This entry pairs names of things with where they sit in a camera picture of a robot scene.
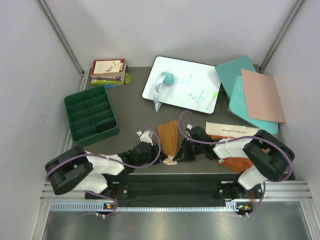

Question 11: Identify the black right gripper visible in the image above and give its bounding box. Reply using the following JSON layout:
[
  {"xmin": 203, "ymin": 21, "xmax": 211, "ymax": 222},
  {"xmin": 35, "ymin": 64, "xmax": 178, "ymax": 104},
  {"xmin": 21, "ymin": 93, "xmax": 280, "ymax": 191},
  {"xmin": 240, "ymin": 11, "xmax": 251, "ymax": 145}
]
[{"xmin": 174, "ymin": 138, "xmax": 205, "ymax": 162}]

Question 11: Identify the mustard brown underwear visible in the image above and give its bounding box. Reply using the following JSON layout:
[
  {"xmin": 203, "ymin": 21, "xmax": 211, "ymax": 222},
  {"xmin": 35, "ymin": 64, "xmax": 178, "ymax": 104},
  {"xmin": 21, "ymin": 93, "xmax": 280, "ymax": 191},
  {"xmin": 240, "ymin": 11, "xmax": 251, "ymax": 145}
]
[{"xmin": 157, "ymin": 120, "xmax": 179, "ymax": 166}]

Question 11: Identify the black ribbed underwear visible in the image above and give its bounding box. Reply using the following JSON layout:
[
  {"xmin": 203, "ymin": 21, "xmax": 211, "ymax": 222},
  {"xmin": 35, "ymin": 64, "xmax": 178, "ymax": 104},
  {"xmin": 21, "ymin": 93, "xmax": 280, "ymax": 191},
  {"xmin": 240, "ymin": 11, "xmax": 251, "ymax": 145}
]
[{"xmin": 95, "ymin": 120, "xmax": 117, "ymax": 134}]

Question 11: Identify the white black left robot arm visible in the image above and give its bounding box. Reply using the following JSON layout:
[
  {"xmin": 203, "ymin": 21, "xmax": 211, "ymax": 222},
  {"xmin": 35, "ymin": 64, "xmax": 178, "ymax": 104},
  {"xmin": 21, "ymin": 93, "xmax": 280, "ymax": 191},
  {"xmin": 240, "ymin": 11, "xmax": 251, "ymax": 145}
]
[{"xmin": 44, "ymin": 142, "xmax": 168, "ymax": 199}]

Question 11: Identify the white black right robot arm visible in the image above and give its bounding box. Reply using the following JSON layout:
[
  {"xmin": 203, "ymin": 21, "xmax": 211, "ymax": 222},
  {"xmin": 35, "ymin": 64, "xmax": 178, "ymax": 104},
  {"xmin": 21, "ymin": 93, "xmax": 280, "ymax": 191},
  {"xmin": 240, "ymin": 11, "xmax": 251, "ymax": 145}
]
[{"xmin": 173, "ymin": 125, "xmax": 295, "ymax": 198}]

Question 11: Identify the orange underwear white waistband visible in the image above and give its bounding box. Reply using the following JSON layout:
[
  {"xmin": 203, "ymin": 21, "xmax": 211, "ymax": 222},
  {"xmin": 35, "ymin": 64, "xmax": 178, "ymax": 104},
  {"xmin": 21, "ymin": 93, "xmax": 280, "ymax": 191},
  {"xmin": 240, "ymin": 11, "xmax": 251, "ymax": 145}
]
[{"xmin": 205, "ymin": 122, "xmax": 260, "ymax": 174}]

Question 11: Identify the green whiteboard marker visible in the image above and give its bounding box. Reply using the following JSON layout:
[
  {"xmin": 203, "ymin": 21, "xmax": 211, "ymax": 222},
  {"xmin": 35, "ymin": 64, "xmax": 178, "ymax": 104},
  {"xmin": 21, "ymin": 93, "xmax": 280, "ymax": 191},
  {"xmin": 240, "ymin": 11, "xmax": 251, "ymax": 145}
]
[{"xmin": 206, "ymin": 91, "xmax": 218, "ymax": 110}]

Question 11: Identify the white dry-erase board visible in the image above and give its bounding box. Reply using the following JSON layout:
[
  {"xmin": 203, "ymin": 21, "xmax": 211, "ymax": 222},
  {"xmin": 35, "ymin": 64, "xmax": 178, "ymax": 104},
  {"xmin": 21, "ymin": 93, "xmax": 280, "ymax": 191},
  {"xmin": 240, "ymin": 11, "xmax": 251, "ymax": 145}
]
[{"xmin": 142, "ymin": 56, "xmax": 221, "ymax": 114}]

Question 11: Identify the green divided plastic tray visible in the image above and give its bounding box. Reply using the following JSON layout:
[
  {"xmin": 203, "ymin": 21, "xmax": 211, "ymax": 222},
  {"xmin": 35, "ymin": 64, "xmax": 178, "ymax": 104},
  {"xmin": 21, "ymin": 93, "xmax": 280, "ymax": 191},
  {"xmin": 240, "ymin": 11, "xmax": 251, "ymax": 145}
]
[{"xmin": 64, "ymin": 85, "xmax": 120, "ymax": 147}]

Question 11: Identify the blue cover book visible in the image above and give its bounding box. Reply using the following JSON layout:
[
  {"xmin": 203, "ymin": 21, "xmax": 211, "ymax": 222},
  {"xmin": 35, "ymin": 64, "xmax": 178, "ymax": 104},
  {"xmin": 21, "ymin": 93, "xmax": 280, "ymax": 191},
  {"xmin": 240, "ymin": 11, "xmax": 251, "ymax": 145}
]
[{"xmin": 103, "ymin": 84, "xmax": 122, "ymax": 90}]

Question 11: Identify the dark teal folding board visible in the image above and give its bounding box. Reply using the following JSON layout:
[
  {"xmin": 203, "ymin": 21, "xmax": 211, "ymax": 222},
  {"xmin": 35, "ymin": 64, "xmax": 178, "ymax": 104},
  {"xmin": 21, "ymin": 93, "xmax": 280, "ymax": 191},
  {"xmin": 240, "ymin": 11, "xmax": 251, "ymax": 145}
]
[{"xmin": 215, "ymin": 56, "xmax": 257, "ymax": 100}]

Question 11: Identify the pink folding board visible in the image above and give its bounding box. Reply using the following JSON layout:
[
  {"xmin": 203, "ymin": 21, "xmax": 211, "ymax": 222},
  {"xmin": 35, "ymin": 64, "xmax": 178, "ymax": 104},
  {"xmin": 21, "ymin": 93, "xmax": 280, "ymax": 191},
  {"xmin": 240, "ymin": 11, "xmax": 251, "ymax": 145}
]
[{"xmin": 241, "ymin": 69, "xmax": 286, "ymax": 124}]

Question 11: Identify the red cover book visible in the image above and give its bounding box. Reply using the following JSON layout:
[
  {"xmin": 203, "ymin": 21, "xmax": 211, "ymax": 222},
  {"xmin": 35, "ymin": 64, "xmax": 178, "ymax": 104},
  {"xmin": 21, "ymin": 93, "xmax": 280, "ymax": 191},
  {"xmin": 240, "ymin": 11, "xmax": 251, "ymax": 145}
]
[{"xmin": 90, "ymin": 59, "xmax": 126, "ymax": 78}]

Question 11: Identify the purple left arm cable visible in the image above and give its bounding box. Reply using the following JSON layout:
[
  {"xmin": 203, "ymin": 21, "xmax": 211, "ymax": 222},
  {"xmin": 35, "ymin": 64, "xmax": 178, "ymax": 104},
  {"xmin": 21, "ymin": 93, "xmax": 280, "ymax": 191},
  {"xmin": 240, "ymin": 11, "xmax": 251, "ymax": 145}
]
[{"xmin": 45, "ymin": 126, "xmax": 162, "ymax": 226}]

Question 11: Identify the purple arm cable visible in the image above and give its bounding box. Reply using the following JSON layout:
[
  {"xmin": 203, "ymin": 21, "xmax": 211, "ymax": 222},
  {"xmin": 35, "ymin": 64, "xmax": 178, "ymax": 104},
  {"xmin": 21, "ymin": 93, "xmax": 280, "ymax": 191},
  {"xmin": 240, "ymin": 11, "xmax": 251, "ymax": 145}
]
[
  {"xmin": 45, "ymin": 126, "xmax": 162, "ymax": 226},
  {"xmin": 178, "ymin": 110, "xmax": 294, "ymax": 218}
]

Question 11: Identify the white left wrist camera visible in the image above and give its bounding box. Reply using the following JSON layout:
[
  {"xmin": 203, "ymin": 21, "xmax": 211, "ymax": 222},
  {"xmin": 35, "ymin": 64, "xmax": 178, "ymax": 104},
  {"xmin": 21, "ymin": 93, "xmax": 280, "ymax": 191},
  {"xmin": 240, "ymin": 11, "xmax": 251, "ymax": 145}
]
[{"xmin": 136, "ymin": 130, "xmax": 153, "ymax": 145}]

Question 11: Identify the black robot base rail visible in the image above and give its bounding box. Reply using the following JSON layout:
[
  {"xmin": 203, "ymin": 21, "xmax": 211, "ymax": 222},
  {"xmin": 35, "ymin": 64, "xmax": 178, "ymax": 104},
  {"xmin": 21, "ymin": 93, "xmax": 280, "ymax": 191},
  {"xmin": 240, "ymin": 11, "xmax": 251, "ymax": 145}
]
[{"xmin": 85, "ymin": 173, "xmax": 262, "ymax": 208}]

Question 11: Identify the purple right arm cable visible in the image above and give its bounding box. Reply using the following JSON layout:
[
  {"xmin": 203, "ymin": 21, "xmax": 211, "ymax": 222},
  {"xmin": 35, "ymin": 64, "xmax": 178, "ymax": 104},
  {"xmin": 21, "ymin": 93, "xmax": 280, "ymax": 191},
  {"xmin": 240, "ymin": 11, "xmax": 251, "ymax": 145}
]
[{"xmin": 178, "ymin": 110, "xmax": 294, "ymax": 218}]

